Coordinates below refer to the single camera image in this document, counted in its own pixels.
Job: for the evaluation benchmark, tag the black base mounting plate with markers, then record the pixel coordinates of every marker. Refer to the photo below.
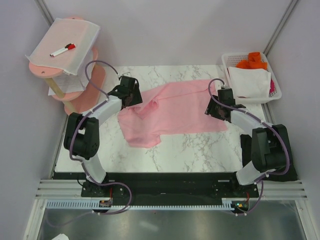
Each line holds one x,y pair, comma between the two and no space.
213,185

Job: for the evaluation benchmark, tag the black capped white marker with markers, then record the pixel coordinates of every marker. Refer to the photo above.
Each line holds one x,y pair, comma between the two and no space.
60,51

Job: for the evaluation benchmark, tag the black cloth at table edge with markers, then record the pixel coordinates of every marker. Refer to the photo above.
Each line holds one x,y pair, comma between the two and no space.
246,145

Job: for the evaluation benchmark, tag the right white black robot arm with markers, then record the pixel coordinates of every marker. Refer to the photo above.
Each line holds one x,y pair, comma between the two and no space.
269,152

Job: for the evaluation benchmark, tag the red capped white marker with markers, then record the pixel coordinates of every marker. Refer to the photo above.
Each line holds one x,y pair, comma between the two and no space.
72,46

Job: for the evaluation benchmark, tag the white paper sheets on stand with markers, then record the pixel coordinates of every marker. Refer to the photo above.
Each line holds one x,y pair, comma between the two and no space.
74,83

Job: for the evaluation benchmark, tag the orange cloth in basket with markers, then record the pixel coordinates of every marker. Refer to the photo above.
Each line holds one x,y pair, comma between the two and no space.
254,61

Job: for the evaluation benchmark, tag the pink tiered wooden stand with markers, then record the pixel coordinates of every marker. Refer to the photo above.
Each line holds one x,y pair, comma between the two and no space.
82,100

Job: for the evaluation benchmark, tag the white folded cloth in basket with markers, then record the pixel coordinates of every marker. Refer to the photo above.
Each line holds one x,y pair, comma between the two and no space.
250,83

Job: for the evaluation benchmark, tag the magenta cloth in basket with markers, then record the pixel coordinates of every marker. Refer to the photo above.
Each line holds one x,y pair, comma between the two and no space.
272,87

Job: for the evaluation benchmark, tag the white plastic laundry basket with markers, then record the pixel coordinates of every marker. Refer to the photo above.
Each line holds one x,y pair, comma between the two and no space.
231,60

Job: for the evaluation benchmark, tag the pink t shirt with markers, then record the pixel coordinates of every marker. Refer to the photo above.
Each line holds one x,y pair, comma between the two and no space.
169,109

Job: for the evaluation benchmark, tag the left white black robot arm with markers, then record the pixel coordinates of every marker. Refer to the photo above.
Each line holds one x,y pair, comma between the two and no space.
82,136

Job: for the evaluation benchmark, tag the white mesh cloth on stand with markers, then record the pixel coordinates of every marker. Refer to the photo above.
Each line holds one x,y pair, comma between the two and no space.
62,32

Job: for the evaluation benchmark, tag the white slotted cable duct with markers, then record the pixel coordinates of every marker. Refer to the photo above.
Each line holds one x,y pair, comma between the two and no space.
144,204

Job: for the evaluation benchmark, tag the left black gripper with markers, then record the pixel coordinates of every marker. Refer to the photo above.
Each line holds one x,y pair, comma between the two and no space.
137,99

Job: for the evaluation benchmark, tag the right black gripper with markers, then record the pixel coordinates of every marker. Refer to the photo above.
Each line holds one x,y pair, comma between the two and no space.
210,110

